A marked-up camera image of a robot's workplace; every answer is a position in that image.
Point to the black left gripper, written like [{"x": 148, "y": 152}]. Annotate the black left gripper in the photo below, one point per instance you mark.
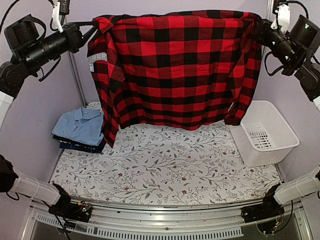
[{"x": 75, "y": 38}]

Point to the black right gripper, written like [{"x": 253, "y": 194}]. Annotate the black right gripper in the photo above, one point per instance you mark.
[{"x": 260, "y": 26}]

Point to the red black plaid shirt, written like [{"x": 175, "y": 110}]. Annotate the red black plaid shirt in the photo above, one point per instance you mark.
[{"x": 182, "y": 69}]

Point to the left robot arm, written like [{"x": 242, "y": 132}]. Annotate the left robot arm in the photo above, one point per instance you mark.
[{"x": 30, "y": 52}]

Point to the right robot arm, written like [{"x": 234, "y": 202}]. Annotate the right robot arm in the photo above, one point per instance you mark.
[{"x": 295, "y": 50}]

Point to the light blue folded shirt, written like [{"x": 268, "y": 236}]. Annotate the light blue folded shirt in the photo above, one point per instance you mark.
[{"x": 82, "y": 125}]

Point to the white plastic basket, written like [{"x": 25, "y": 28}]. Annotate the white plastic basket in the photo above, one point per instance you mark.
[{"x": 263, "y": 137}]

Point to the dark navy folded shirt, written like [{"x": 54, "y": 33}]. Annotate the dark navy folded shirt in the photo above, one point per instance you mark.
[{"x": 68, "y": 144}]

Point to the floral patterned table mat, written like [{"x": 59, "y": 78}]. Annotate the floral patterned table mat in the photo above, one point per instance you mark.
[{"x": 166, "y": 166}]

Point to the left aluminium frame post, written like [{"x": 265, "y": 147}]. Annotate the left aluminium frame post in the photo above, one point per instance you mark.
[{"x": 76, "y": 78}]

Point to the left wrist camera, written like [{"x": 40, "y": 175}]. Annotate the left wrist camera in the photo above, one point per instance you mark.
[{"x": 60, "y": 12}]

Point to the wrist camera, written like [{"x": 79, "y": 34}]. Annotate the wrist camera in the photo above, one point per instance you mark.
[
  {"x": 60, "y": 12},
  {"x": 282, "y": 13}
]

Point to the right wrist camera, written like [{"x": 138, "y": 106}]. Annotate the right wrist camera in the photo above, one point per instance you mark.
[{"x": 282, "y": 13}]

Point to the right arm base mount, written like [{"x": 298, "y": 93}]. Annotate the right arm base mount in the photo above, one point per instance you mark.
[{"x": 262, "y": 211}]

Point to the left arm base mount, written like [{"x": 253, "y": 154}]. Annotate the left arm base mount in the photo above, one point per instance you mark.
[{"x": 79, "y": 211}]

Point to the aluminium front rail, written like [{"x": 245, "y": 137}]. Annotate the aluminium front rail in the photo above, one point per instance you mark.
[{"x": 126, "y": 221}]

